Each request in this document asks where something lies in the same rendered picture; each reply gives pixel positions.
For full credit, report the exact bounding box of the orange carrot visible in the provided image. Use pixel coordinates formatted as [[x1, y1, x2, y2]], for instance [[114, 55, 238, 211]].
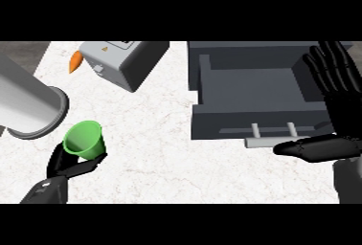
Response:
[[69, 50, 85, 75]]

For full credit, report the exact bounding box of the grey box appliance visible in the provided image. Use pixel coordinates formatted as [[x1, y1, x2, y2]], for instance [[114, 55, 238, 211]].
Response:
[[79, 41, 172, 94]]

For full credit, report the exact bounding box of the pale grey drawer handle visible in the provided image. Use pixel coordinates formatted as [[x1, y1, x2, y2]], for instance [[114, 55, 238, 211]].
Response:
[[244, 122, 314, 149]]

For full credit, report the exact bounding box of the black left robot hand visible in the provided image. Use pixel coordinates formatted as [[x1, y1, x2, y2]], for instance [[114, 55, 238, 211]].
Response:
[[46, 142, 110, 180]]

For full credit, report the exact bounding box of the dark grey drawer box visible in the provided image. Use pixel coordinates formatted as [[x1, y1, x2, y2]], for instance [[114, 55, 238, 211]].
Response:
[[197, 54, 333, 113]]

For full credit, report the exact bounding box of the dark grey drawer front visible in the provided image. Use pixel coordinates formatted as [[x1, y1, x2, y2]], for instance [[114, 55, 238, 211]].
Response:
[[190, 101, 339, 142]]

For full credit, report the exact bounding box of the dark grey cabinet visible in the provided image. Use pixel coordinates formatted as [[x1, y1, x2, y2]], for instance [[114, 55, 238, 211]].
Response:
[[187, 41, 355, 93]]

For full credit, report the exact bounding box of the green plastic cup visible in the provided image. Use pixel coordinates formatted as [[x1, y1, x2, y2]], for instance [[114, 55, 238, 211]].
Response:
[[63, 120, 108, 162]]

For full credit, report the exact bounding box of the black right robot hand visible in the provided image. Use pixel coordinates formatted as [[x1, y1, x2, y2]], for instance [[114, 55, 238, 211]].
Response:
[[272, 41, 362, 164]]

